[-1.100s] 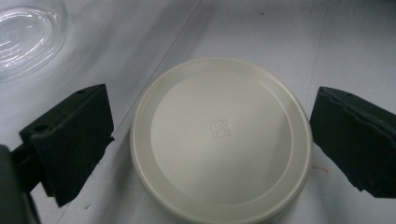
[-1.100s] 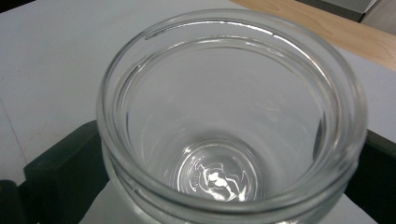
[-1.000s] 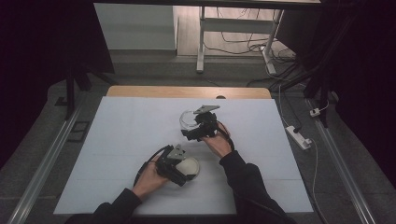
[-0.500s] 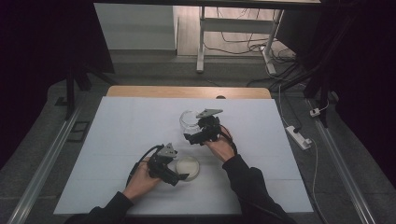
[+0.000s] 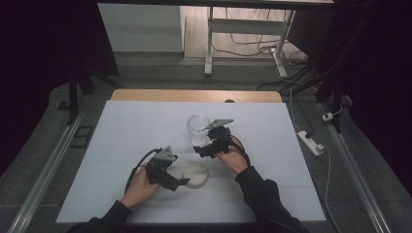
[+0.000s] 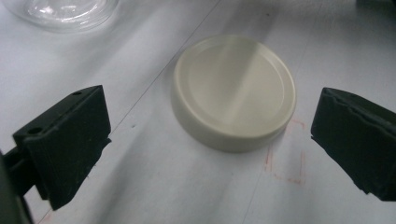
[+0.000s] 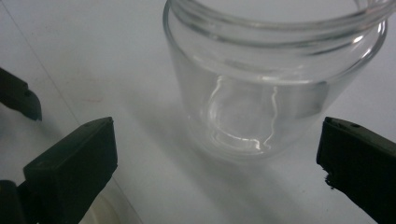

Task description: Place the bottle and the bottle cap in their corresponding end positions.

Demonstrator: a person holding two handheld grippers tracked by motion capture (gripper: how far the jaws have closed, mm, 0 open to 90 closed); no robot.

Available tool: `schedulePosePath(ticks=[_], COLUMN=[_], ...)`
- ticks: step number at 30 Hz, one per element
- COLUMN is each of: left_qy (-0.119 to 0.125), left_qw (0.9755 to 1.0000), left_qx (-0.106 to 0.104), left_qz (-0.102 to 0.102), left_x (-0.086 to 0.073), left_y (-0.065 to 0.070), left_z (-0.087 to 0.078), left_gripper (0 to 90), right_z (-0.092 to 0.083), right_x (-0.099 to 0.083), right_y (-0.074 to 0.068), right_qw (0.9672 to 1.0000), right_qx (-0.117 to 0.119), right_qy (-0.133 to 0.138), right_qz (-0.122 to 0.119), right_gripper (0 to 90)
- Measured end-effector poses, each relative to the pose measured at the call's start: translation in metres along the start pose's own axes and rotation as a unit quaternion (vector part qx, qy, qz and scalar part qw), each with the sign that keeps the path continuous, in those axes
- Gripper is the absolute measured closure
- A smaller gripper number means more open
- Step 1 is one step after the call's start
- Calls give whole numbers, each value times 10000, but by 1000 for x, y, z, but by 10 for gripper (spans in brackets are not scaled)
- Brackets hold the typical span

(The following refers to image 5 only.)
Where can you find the wooden table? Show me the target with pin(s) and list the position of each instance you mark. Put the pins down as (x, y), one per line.
(181, 95)

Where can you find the black metal stand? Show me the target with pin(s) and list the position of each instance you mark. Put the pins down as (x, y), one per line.
(73, 97)
(336, 97)

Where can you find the black rectangular floor frame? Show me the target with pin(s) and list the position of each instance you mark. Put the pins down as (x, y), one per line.
(75, 137)

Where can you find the white foam board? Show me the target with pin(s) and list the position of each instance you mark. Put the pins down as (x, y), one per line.
(129, 129)

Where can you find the person's left hand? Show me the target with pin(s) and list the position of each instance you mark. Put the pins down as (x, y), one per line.
(139, 191)

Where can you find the white power strip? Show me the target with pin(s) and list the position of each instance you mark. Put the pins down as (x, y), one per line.
(310, 142)

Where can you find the clear glass jar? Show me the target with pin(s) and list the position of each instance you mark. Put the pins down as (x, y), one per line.
(198, 127)

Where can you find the cream round jar lid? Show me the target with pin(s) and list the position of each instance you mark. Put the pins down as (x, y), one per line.
(196, 174)

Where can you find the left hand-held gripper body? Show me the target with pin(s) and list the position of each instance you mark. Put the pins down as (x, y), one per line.
(158, 168)

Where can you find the metal floor rail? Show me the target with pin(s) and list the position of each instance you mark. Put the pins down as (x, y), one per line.
(48, 168)
(356, 171)

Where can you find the person's right hand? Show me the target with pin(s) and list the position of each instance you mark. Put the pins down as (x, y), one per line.
(234, 160)

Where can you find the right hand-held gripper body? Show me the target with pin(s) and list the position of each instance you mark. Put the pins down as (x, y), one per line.
(222, 140)

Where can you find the white-legged desk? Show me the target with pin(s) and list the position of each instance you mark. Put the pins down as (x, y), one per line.
(209, 48)

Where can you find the small white adapter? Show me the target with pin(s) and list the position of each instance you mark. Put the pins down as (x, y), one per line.
(327, 116)

